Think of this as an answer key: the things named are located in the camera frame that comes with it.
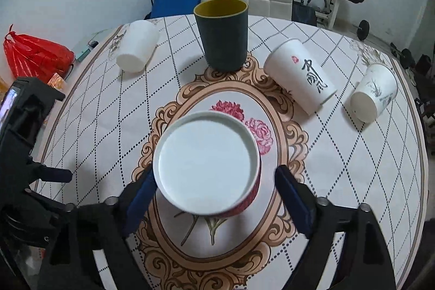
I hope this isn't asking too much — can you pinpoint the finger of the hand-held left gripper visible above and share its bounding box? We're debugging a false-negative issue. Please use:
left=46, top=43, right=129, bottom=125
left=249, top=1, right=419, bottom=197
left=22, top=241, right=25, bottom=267
left=29, top=164, right=73, bottom=184

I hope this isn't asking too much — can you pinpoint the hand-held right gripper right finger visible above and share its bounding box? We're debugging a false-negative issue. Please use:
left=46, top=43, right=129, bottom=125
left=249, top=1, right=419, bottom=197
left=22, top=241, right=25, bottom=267
left=275, top=165, right=397, bottom=290

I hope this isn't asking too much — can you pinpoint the red plastic bag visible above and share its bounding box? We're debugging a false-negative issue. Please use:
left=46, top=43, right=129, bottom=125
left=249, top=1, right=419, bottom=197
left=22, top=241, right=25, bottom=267
left=3, top=24, right=75, bottom=80

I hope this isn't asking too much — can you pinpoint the white cup with grass print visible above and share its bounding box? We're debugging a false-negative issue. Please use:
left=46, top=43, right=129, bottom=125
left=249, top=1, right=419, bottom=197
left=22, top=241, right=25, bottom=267
left=350, top=63, right=398, bottom=123

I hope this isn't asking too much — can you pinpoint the white cup with black calligraphy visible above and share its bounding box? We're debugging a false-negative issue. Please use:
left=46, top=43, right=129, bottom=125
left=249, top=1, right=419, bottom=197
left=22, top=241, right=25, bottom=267
left=264, top=38, right=338, bottom=117

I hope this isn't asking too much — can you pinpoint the small teal box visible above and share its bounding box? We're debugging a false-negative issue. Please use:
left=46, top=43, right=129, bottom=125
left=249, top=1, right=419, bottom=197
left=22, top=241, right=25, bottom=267
left=75, top=40, right=99, bottom=63

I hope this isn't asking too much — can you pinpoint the plain white paper cup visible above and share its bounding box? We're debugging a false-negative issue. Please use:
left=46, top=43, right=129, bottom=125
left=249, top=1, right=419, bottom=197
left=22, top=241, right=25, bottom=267
left=116, top=20, right=160, bottom=73

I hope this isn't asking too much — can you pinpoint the dark blue bag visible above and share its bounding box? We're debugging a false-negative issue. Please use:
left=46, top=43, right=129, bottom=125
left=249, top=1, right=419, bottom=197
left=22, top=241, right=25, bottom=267
left=291, top=0, right=319, bottom=27

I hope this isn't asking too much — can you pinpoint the orange shiny packet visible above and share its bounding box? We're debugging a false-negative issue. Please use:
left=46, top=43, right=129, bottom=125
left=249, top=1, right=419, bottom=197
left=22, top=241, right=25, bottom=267
left=47, top=72, right=67, bottom=91

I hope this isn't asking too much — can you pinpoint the black dumbbell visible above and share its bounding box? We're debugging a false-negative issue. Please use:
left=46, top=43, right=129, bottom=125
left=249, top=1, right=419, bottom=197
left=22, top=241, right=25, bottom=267
left=353, top=20, right=371, bottom=41

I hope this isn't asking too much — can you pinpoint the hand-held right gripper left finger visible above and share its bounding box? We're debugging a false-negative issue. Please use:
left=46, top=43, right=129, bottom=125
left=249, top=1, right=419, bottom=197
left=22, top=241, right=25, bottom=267
left=39, top=170, right=157, bottom=290

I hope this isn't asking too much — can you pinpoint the dark green cup yellow inside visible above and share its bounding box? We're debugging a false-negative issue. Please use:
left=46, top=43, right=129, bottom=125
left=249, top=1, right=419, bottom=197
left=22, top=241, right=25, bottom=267
left=193, top=0, right=249, bottom=71

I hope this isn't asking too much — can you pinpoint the red paper cup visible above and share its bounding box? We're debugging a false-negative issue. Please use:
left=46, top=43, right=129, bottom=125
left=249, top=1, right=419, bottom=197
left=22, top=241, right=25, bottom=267
left=153, top=111, right=262, bottom=217

